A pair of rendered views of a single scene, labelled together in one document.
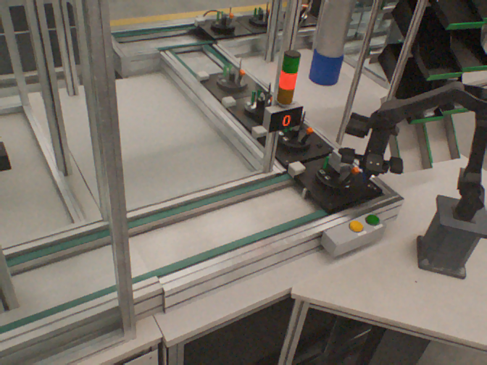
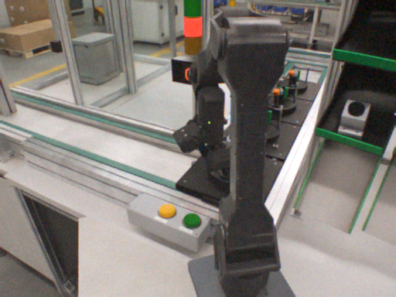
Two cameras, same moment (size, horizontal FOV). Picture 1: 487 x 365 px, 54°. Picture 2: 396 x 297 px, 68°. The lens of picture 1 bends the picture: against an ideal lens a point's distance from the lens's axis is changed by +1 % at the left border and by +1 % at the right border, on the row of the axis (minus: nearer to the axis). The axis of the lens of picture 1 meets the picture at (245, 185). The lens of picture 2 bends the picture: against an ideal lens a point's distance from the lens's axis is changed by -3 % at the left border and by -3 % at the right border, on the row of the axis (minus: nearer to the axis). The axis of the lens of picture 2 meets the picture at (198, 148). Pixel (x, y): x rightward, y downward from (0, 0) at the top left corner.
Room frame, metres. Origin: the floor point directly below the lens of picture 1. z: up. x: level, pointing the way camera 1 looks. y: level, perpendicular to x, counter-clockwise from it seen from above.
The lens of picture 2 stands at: (0.92, -0.89, 1.51)
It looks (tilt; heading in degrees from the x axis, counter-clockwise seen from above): 33 degrees down; 63
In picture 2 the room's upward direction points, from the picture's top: straight up
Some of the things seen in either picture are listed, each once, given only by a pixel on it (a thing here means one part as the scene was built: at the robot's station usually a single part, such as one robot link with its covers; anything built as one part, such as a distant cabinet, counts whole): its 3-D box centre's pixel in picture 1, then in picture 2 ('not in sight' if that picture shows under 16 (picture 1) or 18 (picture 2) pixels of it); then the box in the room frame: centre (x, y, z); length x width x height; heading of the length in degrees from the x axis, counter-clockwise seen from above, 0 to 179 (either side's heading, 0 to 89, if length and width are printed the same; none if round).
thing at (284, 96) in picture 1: (285, 93); (192, 44); (1.31, -0.09, 1.28); 0.05 x 0.05 x 0.05
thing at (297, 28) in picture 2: not in sight; (311, 28); (5.36, 3.33, 0.36); 0.60 x 0.40 x 0.15; 128
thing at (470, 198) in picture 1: (474, 192); (244, 248); (1.11, -0.66, 1.15); 0.09 x 0.07 x 0.06; 162
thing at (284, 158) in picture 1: (295, 131); (261, 122); (1.54, -0.16, 1.01); 0.24 x 0.24 x 0.13; 35
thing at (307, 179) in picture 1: (334, 180); (231, 175); (1.33, -0.31, 0.96); 0.24 x 0.24 x 0.02; 35
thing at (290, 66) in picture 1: (290, 63); (192, 7); (1.31, -0.09, 1.38); 0.05 x 0.05 x 0.05
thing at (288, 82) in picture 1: (288, 78); (192, 25); (1.31, -0.09, 1.33); 0.05 x 0.05 x 0.05
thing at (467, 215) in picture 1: (467, 206); (245, 274); (1.12, -0.67, 1.09); 0.07 x 0.07 x 0.06; 81
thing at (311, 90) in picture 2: not in sight; (293, 78); (1.93, 0.12, 1.01); 0.24 x 0.24 x 0.13; 35
